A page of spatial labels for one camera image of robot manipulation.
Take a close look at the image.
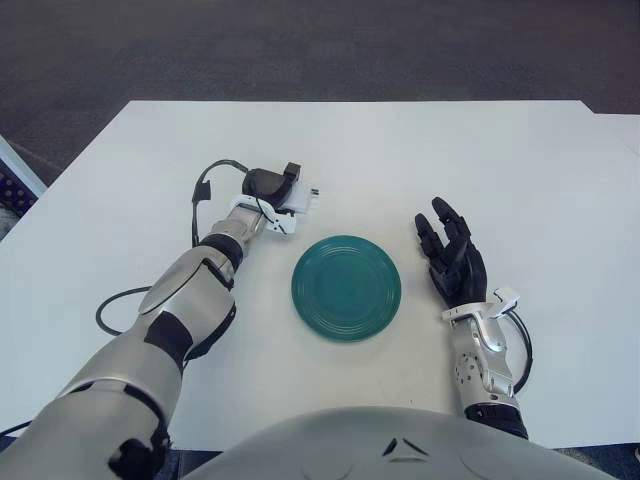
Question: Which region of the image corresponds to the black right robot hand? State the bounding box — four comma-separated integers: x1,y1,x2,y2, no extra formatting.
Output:
413,196,489,310

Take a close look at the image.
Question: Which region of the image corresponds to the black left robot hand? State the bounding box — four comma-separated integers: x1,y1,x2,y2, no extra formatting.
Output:
240,161,304,209

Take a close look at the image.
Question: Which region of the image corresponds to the white charger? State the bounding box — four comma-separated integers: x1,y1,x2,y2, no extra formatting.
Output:
284,182,321,215

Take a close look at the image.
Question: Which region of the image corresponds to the green round plate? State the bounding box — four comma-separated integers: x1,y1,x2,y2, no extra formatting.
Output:
290,234,404,343

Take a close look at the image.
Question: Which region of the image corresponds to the white left wrist connector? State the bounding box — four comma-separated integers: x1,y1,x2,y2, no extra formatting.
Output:
264,207,297,236

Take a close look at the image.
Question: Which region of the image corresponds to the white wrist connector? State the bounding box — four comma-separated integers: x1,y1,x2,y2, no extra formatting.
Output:
489,285,521,319
264,207,297,236

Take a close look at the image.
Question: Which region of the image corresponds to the white right wrist connector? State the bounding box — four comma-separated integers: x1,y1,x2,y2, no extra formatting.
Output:
489,285,521,319

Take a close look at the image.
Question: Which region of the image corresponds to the grey robot torso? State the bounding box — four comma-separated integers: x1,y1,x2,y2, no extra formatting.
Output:
182,405,619,480

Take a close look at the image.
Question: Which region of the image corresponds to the white adjacent table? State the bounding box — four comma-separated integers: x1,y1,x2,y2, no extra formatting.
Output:
594,114,640,151

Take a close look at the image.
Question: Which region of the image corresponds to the patterned rug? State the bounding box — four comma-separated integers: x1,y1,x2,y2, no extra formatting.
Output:
0,169,39,241

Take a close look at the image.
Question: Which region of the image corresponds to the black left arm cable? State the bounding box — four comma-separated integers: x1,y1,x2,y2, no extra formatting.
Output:
0,158,281,436

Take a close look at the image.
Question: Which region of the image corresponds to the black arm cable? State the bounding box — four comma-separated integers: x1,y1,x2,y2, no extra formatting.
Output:
504,312,534,394
0,158,281,436

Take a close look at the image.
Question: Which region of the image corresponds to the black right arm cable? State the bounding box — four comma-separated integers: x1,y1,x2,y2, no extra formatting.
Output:
504,312,534,394

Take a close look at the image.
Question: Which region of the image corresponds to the white board frame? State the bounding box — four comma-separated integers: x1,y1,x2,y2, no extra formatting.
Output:
0,134,49,199

